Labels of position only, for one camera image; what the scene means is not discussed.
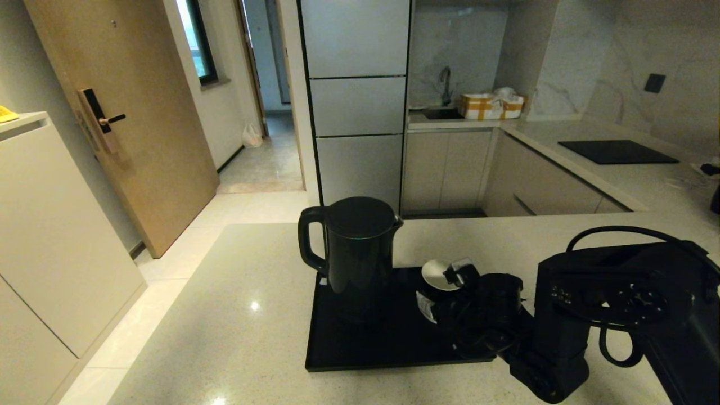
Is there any black cup white inside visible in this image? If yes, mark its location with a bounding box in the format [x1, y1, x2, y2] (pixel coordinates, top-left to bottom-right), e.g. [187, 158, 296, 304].
[419, 259, 469, 307]

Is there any black electric kettle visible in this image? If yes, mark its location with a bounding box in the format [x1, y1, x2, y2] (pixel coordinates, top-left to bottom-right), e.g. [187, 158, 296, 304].
[298, 196, 404, 325]

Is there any black rectangular serving tray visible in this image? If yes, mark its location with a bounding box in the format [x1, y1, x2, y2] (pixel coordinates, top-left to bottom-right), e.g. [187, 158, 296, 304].
[305, 266, 497, 372]

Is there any beige sink base cabinet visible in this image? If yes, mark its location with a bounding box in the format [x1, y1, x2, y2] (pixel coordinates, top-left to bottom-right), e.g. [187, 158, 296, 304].
[402, 129, 499, 218]

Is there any beige counter drawer cabinet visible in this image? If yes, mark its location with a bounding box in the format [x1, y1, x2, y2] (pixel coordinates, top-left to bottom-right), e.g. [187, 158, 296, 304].
[483, 132, 632, 218]

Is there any dark kitchen sink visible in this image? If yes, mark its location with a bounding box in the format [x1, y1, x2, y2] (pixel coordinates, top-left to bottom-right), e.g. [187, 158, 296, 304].
[422, 107, 464, 121]

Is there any metal kitchen faucet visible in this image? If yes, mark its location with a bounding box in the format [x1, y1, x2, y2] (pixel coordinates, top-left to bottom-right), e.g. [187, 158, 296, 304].
[438, 66, 453, 107]

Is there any black induction cooktop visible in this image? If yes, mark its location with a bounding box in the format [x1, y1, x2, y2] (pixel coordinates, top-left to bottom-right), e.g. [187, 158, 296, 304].
[558, 139, 681, 165]

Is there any tall silver fridge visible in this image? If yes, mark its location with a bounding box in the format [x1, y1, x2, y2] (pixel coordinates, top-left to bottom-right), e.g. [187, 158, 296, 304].
[297, 0, 412, 218]

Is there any white plastic bag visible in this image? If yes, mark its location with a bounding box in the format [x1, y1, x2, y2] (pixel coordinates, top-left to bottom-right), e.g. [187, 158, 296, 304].
[242, 122, 264, 149]

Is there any light wooden door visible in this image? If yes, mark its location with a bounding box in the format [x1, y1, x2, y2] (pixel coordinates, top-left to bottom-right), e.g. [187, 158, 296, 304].
[22, 0, 221, 259]

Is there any dark framed window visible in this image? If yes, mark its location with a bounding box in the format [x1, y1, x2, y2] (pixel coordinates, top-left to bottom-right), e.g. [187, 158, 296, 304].
[175, 0, 219, 87]

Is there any white storage cabinet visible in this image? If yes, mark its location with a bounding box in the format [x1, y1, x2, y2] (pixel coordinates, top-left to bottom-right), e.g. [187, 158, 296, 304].
[0, 111, 149, 405]

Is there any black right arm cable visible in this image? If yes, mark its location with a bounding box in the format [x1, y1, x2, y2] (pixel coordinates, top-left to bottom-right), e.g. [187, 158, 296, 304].
[565, 225, 707, 368]

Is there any black door lock handle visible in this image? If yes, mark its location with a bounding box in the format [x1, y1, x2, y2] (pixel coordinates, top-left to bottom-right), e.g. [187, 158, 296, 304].
[77, 88, 127, 156]

